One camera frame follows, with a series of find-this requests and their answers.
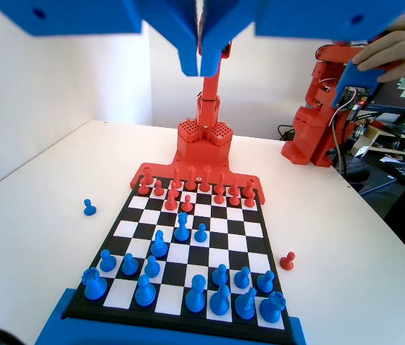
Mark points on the red chess queen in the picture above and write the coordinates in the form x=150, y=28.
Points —
x=190, y=179

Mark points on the blue arm base plate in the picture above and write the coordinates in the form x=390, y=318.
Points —
x=54, y=327

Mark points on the green circuit board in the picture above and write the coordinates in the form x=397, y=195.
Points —
x=353, y=95

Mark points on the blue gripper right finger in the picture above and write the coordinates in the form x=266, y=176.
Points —
x=295, y=16

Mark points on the blue chess queen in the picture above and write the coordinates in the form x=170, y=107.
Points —
x=181, y=230

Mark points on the red chess pawn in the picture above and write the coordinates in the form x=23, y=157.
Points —
x=186, y=205
x=144, y=189
x=177, y=187
x=219, y=198
x=249, y=203
x=287, y=262
x=234, y=201
x=158, y=188

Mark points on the blue chess knight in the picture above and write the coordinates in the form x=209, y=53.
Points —
x=159, y=246
x=246, y=306

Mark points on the red arm base plate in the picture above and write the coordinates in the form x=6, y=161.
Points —
x=162, y=169

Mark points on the blue chess bishop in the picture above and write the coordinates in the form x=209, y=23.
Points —
x=145, y=292
x=220, y=302

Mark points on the beige wooden shelf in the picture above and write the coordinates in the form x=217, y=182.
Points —
x=382, y=138

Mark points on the red robot arm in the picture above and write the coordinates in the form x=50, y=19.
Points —
x=202, y=143

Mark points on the blue chess pawn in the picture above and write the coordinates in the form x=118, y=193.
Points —
x=200, y=234
x=88, y=208
x=220, y=276
x=265, y=282
x=108, y=261
x=241, y=278
x=129, y=265
x=152, y=267

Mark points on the red chess bishop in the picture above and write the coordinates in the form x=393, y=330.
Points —
x=176, y=177
x=220, y=183

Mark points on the black and white chessboard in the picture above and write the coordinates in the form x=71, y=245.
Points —
x=231, y=244

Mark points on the dark grey laptop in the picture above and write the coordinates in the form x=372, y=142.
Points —
x=367, y=179

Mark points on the blue chess rook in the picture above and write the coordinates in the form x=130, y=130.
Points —
x=272, y=308
x=94, y=285

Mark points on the black computer monitor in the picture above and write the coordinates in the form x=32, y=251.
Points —
x=403, y=98

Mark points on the red chess rook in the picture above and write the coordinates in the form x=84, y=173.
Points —
x=249, y=187
x=147, y=174

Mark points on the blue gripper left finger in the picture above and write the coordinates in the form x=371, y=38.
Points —
x=98, y=16

